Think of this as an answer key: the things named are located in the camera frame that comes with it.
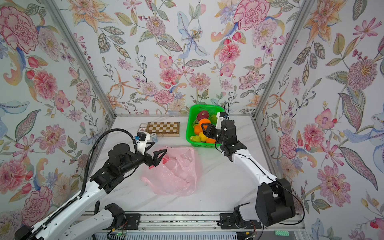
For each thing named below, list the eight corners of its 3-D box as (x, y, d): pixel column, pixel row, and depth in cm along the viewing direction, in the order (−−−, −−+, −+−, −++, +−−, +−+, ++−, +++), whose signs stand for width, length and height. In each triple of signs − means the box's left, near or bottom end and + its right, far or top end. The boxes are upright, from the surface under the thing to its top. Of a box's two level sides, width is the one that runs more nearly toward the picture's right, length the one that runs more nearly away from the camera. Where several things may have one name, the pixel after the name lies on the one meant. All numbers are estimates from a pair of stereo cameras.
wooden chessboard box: (146, 137, 111) (145, 134, 107) (149, 124, 119) (148, 121, 116) (179, 137, 111) (178, 134, 107) (180, 124, 119) (179, 121, 116)
